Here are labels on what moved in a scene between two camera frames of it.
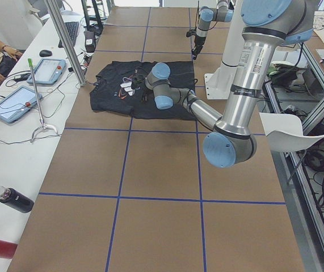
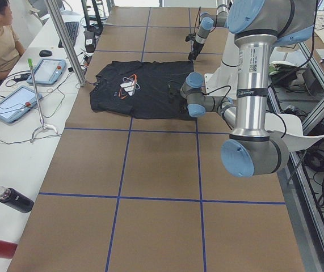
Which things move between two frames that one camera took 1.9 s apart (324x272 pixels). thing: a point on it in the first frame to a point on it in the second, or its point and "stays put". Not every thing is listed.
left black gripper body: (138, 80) to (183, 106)
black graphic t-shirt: (120, 86) stays put
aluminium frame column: (81, 79) stays put
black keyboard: (71, 29) stays put
